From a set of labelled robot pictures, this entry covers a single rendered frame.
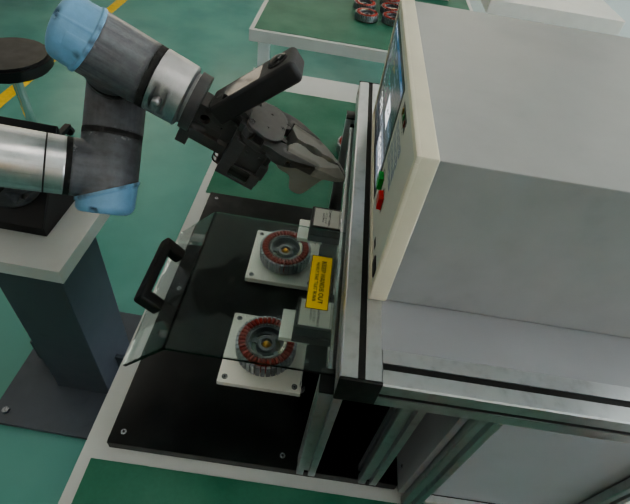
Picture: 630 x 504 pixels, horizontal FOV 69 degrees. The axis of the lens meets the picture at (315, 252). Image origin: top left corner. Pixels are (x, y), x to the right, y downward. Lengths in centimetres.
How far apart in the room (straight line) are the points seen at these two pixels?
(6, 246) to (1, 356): 83
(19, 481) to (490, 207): 156
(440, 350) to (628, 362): 23
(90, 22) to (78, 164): 17
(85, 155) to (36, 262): 53
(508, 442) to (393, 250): 30
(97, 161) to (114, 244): 157
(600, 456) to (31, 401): 160
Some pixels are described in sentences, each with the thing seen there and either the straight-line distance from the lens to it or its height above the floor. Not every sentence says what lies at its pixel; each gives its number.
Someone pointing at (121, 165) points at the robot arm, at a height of 116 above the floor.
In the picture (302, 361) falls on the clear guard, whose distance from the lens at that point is 55.
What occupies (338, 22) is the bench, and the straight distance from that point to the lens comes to 240.
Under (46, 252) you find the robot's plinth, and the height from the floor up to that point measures 75.
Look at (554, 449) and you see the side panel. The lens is 68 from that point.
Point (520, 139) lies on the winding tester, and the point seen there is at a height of 132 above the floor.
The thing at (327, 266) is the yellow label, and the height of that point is 107.
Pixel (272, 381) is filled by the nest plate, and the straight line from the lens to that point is 85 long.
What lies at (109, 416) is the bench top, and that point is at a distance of 89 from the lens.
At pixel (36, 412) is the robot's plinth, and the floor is 2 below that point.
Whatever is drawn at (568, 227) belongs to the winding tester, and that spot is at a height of 127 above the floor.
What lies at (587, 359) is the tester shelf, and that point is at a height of 111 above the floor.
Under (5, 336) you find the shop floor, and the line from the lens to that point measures 202.
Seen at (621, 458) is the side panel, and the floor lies 100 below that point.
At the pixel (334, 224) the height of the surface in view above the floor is 92.
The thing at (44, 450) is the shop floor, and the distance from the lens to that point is 175.
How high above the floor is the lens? 154
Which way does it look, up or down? 46 degrees down
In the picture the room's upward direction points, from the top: 10 degrees clockwise
